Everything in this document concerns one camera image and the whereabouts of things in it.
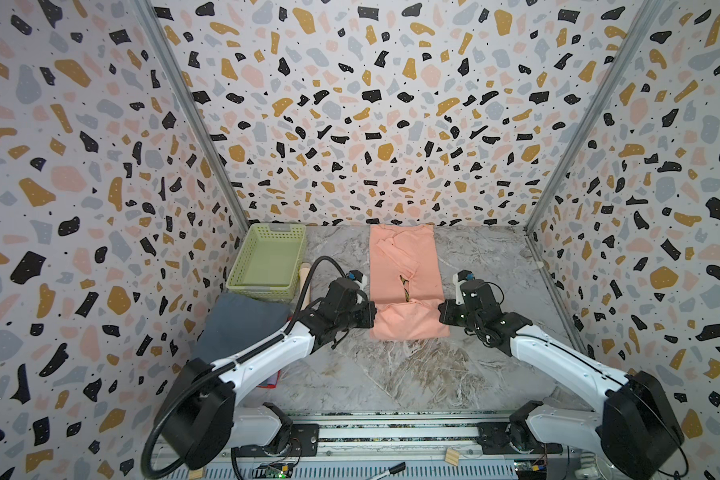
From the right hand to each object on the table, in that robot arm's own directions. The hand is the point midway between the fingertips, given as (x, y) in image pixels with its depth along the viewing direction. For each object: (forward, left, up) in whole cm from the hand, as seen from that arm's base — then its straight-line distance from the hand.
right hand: (434, 301), depth 84 cm
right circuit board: (-37, -21, -15) cm, 45 cm away
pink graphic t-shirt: (+15, +7, -13) cm, 21 cm away
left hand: (-3, +15, +2) cm, 16 cm away
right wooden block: (-36, -2, -13) cm, 38 cm away
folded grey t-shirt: (-2, +59, -8) cm, 60 cm away
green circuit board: (-39, +40, -13) cm, 57 cm away
